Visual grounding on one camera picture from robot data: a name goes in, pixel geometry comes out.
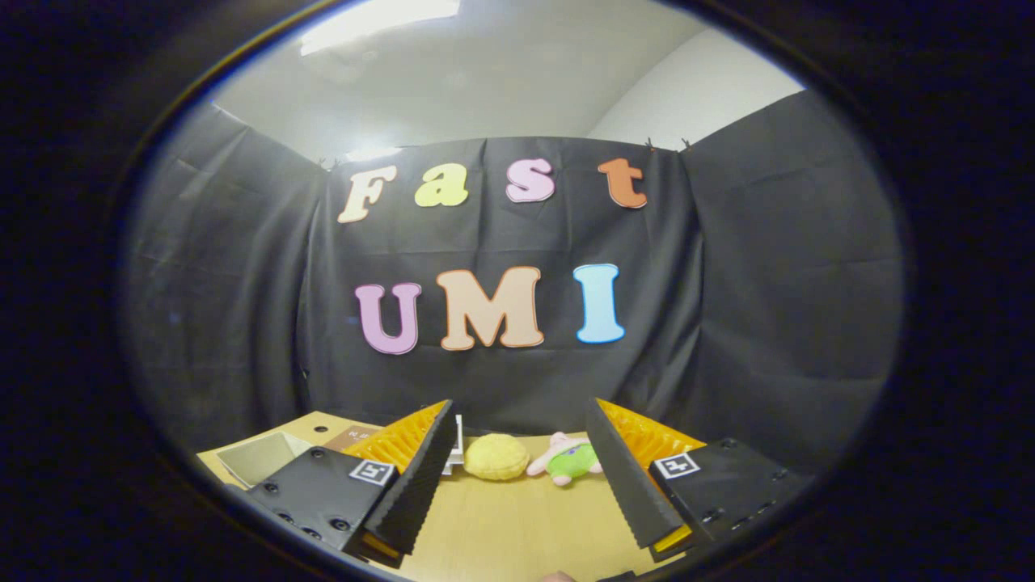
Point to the pink and green plush toy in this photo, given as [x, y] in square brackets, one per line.
[570, 461]

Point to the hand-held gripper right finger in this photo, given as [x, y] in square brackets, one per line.
[627, 481]

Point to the yellow plush toy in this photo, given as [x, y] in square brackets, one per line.
[496, 457]

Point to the stack of white books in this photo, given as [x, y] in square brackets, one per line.
[457, 453]

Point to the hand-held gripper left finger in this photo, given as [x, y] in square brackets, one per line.
[420, 485]

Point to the black backdrop cloth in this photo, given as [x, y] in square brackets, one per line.
[768, 307]

